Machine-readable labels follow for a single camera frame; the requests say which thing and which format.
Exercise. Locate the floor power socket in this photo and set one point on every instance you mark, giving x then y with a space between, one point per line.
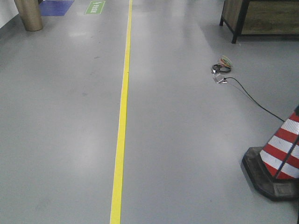
219 78

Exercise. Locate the far green floor sticker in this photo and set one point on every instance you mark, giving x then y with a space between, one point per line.
95 7

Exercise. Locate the yellow floor line tape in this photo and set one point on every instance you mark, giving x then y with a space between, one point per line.
116 202

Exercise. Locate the wooden black framed cabinet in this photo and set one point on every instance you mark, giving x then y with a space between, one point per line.
261 18

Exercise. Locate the blue floor mat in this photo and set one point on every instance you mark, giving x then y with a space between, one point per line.
55 7

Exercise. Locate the left striped traffic cone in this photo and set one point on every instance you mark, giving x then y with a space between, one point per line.
274 168

